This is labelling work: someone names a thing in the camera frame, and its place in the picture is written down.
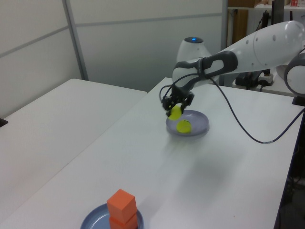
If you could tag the yellow tennis ball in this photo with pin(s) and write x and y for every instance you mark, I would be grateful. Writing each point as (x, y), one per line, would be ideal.
(175, 114)
(184, 127)

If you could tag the grey partition post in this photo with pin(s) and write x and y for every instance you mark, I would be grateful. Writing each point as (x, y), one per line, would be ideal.
(78, 47)
(224, 23)

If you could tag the purple plate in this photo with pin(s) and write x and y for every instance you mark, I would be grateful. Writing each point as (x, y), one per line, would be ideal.
(200, 124)

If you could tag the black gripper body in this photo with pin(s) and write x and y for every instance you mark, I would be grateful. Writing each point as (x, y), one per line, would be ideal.
(179, 92)

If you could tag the small black table clamp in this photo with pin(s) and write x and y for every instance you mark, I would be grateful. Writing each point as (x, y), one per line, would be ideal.
(3, 122)

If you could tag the black monitor stand pole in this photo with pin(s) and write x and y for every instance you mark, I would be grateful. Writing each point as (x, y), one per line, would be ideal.
(264, 19)

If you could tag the black power supply box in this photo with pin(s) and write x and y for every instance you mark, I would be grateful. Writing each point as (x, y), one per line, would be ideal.
(246, 80)

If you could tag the brown wooden board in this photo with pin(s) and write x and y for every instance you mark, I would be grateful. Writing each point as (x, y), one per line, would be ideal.
(239, 26)

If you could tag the black mount base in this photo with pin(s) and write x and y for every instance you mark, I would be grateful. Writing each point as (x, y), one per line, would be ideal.
(297, 100)

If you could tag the black monitor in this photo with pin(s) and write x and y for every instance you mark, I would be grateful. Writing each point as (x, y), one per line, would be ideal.
(277, 12)

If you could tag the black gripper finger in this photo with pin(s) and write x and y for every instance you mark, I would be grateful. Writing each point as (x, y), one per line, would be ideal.
(169, 103)
(188, 100)

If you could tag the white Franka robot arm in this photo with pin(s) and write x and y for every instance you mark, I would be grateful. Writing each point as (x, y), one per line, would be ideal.
(262, 47)

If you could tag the orange cube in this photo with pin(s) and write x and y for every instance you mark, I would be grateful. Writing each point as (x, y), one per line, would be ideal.
(120, 207)
(116, 225)

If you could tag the blue plate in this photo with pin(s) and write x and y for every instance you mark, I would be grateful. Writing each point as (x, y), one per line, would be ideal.
(95, 219)

